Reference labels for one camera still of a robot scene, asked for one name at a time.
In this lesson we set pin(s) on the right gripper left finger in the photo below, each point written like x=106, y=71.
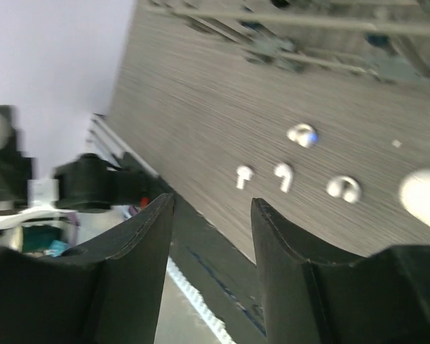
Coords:
x=105, y=290

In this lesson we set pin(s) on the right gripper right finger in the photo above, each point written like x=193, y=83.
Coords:
x=315, y=292

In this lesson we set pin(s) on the white stem earbud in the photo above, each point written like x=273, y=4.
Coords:
x=285, y=173
x=244, y=174

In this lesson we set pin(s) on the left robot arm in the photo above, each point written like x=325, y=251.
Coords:
x=89, y=184

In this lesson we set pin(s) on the white oval earbud case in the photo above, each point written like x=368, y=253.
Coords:
x=414, y=194

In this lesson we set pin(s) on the white ear-hook earbud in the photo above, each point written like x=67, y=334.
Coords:
x=345, y=188
x=303, y=134

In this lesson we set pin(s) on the grey wire dish rack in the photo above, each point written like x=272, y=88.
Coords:
x=386, y=40

